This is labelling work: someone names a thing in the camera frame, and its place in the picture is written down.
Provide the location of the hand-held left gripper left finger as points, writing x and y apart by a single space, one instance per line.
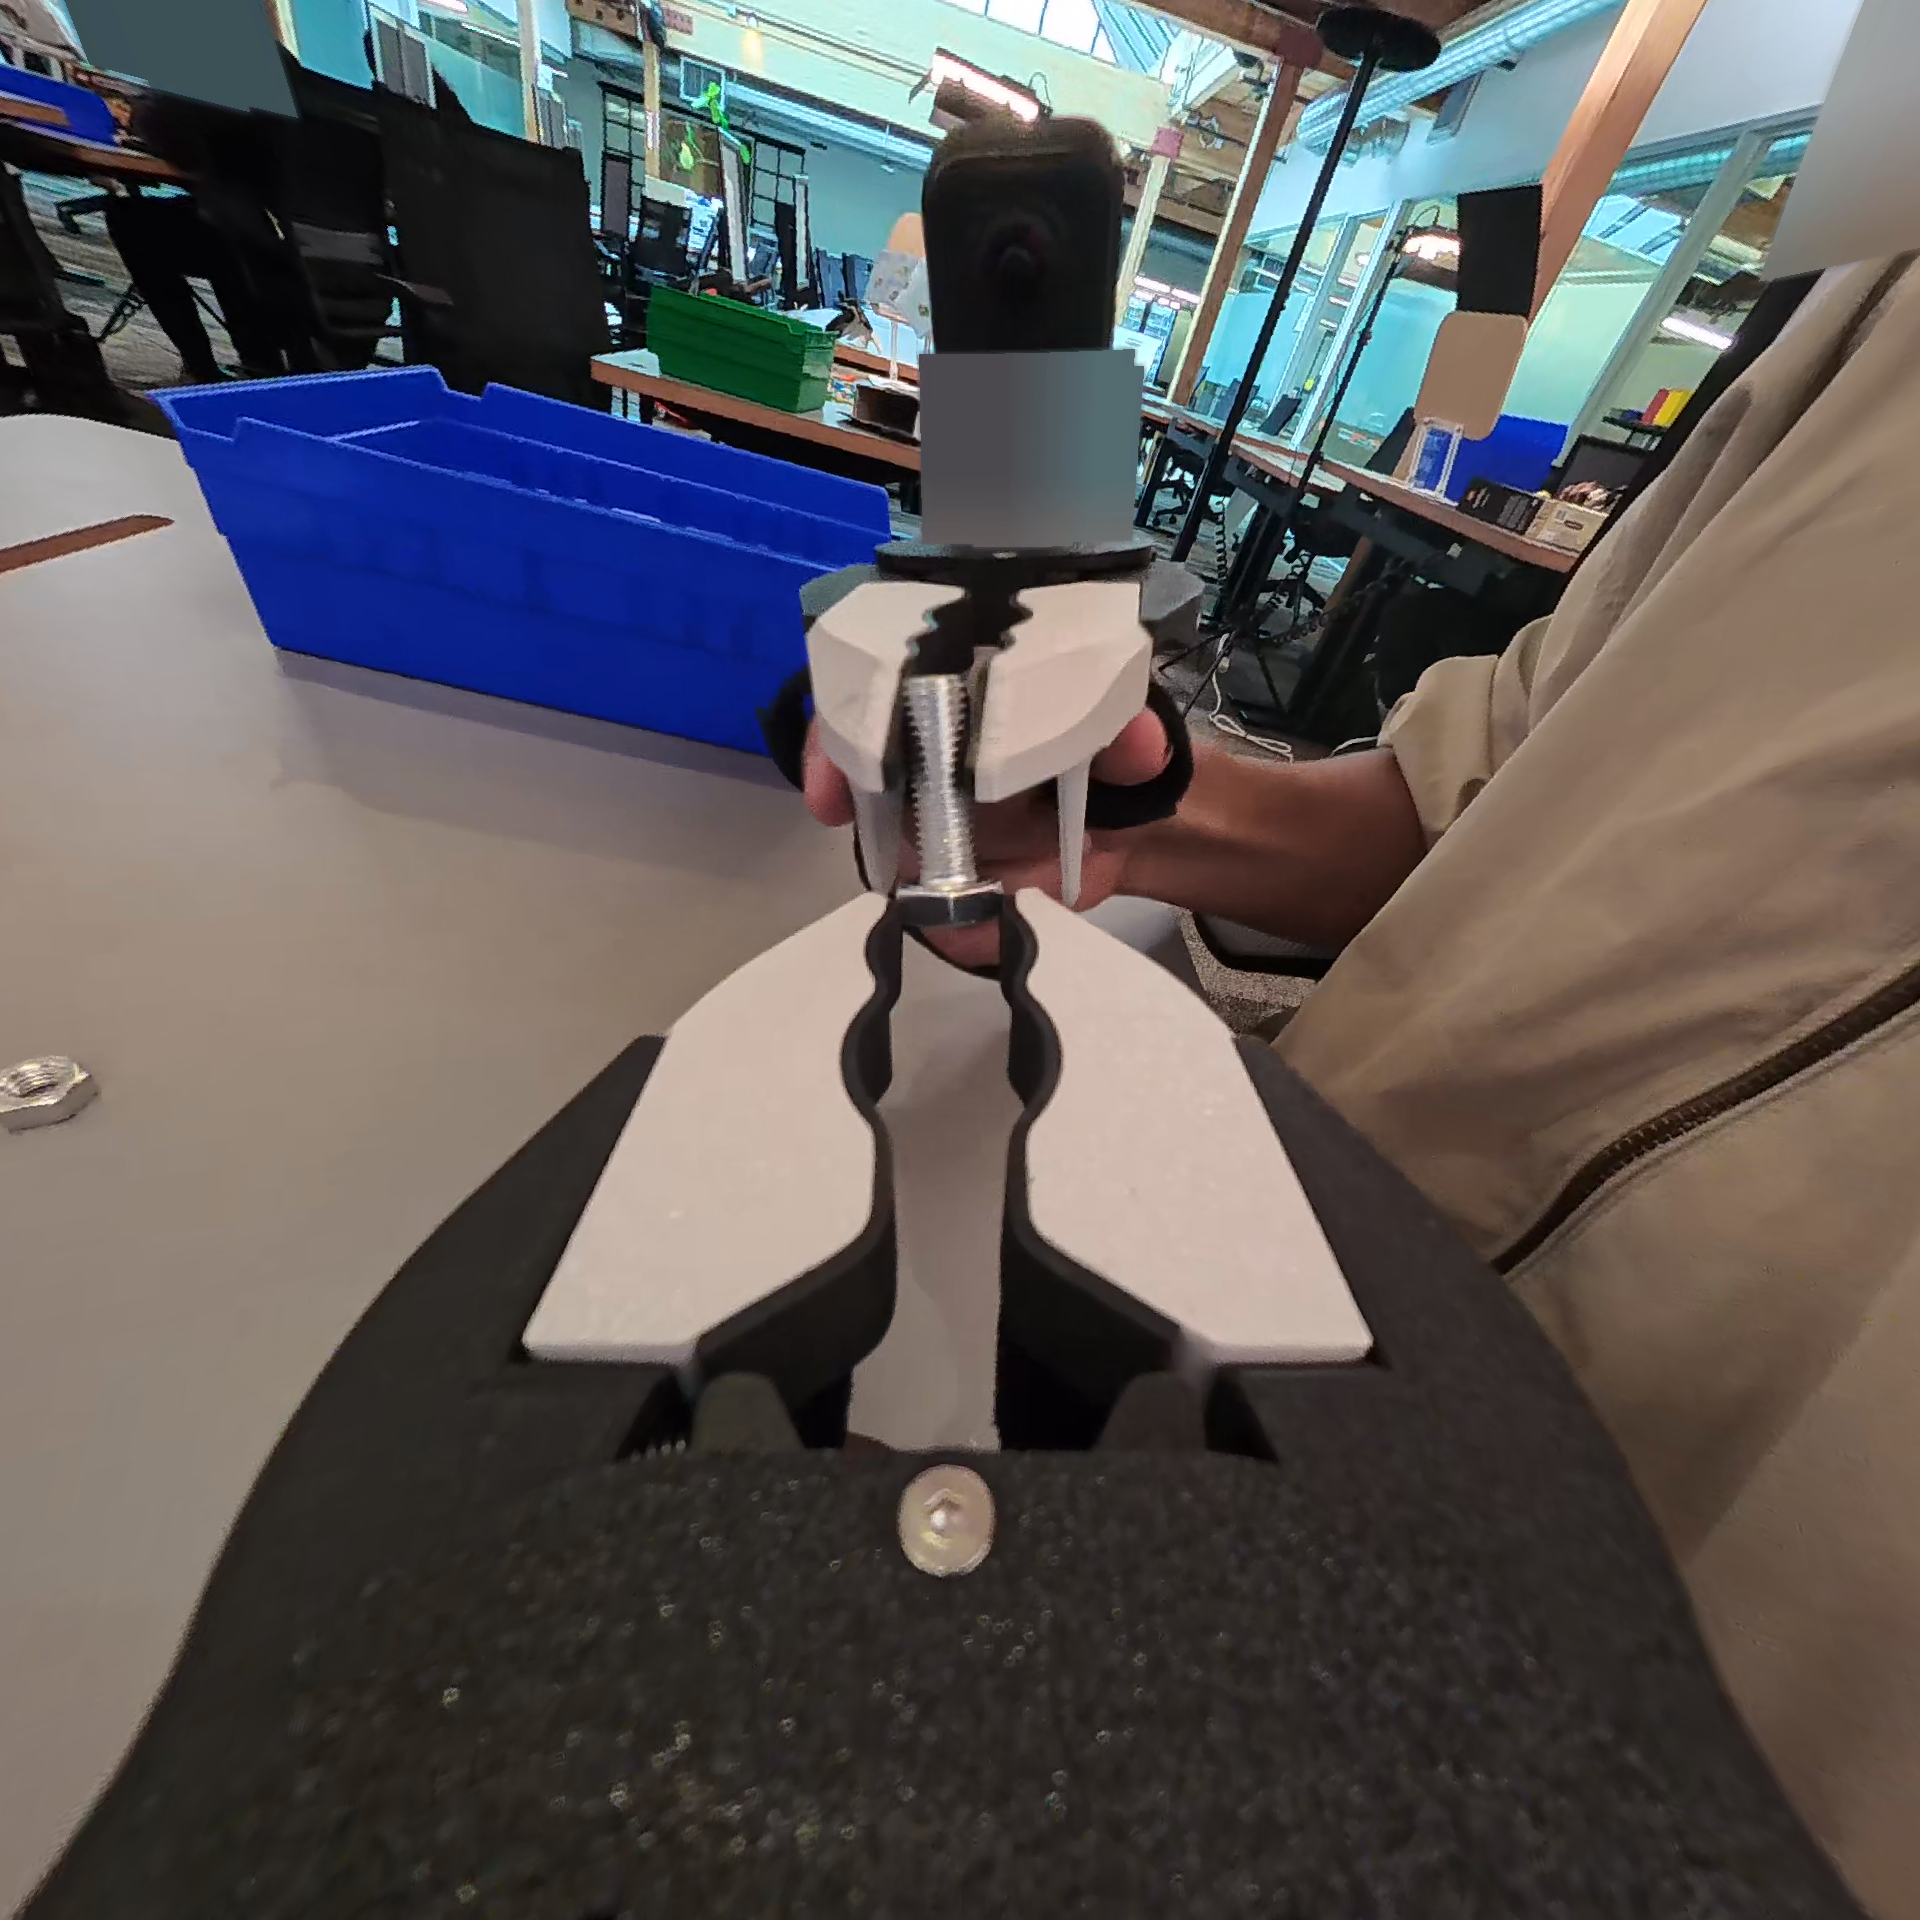
706 1171

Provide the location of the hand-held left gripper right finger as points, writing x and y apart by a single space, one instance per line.
1184 1171

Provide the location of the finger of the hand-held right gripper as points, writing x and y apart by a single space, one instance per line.
1065 689
856 675

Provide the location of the steel hex bolt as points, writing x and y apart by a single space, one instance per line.
943 780

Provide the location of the blue plastic bin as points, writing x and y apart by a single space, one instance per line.
525 601

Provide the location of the person's right hand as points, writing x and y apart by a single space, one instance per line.
1020 848

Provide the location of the light panel on stand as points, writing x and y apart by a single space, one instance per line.
982 76

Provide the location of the white tagged cube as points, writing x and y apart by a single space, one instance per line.
898 286

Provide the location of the black office chair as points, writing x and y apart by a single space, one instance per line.
496 255
1259 945

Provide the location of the colourful cardboard box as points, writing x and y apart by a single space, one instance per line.
886 408

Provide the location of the stack of green bins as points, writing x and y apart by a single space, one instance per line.
735 352

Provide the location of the wooden table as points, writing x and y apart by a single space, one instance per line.
706 408

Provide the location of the black floor lamp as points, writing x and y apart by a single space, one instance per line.
1381 37

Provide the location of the wooden board document stand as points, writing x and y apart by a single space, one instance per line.
1477 374

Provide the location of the black flag panel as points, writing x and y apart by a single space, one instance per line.
1499 247

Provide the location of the steel hex nut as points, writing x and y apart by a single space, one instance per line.
44 1107

